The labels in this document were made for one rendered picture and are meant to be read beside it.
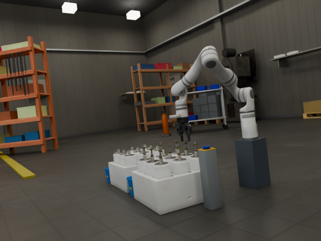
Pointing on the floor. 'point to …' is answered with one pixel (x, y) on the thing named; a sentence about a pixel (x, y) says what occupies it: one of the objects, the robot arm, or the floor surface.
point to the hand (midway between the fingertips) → (185, 139)
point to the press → (245, 63)
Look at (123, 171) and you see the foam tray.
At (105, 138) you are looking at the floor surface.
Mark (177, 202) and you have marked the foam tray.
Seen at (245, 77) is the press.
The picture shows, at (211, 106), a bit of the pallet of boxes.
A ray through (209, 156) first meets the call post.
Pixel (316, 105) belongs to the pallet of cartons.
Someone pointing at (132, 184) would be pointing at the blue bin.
